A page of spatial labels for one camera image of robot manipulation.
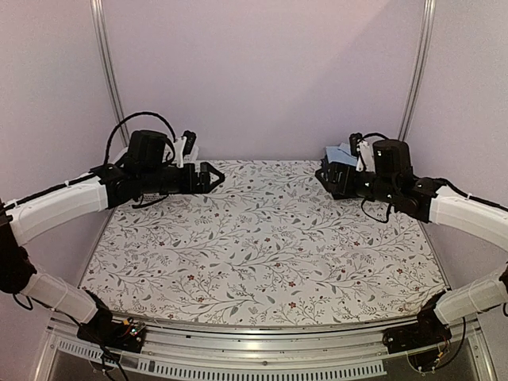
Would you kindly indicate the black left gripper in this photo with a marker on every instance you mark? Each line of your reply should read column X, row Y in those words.
column 204, row 186

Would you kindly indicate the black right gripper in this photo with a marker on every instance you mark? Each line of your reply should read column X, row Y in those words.
column 336, row 169

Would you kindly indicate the light blue long sleeve shirt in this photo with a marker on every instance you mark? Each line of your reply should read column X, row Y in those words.
column 340, row 154

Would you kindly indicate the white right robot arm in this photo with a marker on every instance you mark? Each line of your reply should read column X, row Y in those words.
column 438, row 202

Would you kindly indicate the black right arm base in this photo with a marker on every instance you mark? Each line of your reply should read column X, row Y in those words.
column 426, row 331

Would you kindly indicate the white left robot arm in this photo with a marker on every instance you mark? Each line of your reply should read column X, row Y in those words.
column 103, row 188

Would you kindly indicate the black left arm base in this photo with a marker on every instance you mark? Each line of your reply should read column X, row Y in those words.
column 126, row 335

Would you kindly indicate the white plastic laundry basket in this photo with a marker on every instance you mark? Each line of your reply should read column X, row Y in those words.
column 190, row 152

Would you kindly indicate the floral patterned table cloth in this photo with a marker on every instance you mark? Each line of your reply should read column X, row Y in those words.
column 268, row 247

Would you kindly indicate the perforated metal front panel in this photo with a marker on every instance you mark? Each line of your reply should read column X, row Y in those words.
column 167, row 369

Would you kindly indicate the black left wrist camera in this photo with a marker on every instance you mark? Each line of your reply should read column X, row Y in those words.
column 146, row 151

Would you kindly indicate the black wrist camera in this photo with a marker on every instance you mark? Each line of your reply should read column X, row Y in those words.
column 146, row 151
column 392, row 157

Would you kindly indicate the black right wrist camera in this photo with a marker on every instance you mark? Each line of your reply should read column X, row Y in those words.
column 392, row 157

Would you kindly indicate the aluminium front rail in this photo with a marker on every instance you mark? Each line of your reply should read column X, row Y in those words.
column 187, row 342

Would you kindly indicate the right aluminium frame post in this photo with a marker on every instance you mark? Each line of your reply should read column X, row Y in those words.
column 422, row 53

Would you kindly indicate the aluminium frame post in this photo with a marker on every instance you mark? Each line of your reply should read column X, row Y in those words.
column 100, row 29
column 422, row 53

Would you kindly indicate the left aluminium frame post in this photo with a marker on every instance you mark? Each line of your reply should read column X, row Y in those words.
column 100, row 29

